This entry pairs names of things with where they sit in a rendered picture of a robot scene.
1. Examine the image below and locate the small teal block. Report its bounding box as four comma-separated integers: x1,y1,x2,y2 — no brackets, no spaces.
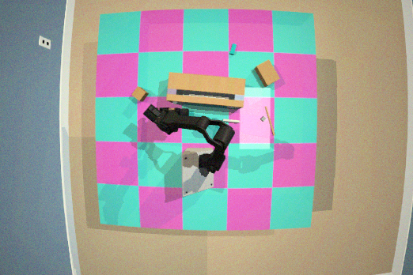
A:
230,43,236,55

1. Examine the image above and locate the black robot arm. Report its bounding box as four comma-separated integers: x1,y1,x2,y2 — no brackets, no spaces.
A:
143,104,235,173

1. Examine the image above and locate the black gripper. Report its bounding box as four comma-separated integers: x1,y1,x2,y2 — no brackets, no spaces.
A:
160,107,189,116

